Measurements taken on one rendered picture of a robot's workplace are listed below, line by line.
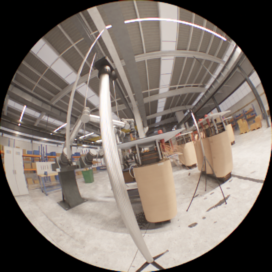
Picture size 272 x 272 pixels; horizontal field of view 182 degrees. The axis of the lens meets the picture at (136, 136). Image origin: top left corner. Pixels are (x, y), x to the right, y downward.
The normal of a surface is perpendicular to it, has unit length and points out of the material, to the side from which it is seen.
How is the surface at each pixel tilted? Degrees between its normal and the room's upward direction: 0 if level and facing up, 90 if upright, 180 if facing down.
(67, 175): 90
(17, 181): 90
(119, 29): 180
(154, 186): 90
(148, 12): 174
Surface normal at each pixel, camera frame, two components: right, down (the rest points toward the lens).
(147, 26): 0.31, 0.92
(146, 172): -0.17, -0.18
